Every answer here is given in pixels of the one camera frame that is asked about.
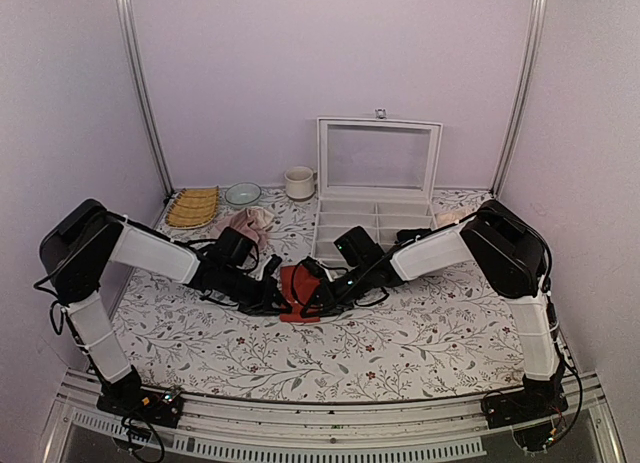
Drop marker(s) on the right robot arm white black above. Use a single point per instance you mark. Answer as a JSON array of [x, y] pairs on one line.
[[514, 259]]

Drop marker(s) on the red and white underwear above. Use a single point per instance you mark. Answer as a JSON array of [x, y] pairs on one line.
[[297, 286]]

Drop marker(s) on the aluminium frame post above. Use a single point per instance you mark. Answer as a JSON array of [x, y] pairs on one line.
[[533, 39], [132, 49]]

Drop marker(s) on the black rolled underwear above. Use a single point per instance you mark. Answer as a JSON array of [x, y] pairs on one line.
[[407, 235]]

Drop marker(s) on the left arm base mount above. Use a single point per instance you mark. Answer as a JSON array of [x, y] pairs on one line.
[[158, 408]]

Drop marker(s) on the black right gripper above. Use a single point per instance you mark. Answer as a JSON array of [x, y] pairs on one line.
[[325, 292]]

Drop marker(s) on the light green glass bowl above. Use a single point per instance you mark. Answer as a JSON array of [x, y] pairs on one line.
[[243, 194]]

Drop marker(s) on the left aluminium frame post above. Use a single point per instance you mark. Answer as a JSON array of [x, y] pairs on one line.
[[132, 49]]

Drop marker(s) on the white compartment storage box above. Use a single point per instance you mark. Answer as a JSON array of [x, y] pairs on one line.
[[375, 173]]

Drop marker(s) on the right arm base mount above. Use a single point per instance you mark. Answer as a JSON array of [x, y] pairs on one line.
[[542, 416]]

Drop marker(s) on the floral patterned table mat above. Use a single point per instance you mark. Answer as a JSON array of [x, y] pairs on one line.
[[444, 334]]

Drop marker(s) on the white ceramic mug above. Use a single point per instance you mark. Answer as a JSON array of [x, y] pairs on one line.
[[299, 183]]

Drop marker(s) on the pink crumpled underwear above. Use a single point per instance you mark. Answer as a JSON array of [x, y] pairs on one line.
[[253, 222]]

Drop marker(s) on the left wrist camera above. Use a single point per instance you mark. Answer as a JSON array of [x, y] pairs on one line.
[[236, 250]]

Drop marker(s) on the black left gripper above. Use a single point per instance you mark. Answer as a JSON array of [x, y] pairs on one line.
[[264, 305]]

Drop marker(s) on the right aluminium frame post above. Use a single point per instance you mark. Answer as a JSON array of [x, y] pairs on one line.
[[533, 39]]

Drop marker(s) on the woven bamboo tray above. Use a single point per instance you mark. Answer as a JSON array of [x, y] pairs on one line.
[[193, 208]]

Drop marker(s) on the aluminium front rail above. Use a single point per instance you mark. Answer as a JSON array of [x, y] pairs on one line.
[[219, 429]]

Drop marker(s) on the beige crumpled underwear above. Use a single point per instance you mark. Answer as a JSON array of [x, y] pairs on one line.
[[449, 217]]

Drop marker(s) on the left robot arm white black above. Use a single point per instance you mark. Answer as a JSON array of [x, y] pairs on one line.
[[92, 241]]

